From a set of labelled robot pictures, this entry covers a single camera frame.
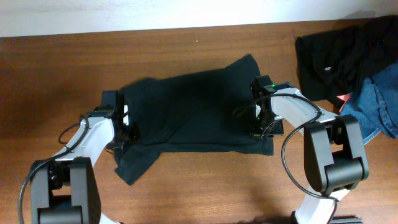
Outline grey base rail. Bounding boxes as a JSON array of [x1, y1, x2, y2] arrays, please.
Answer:
[[329, 217, 363, 224]]

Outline blue denim jeans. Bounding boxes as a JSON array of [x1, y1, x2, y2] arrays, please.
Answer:
[[340, 63, 397, 144]]

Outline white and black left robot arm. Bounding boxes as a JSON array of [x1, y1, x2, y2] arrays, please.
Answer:
[[21, 90, 136, 224]]

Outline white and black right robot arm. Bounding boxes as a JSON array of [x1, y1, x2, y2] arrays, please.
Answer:
[[251, 76, 369, 224]]

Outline dark green cloth garment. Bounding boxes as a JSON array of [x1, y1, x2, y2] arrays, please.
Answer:
[[114, 54, 274, 185]]

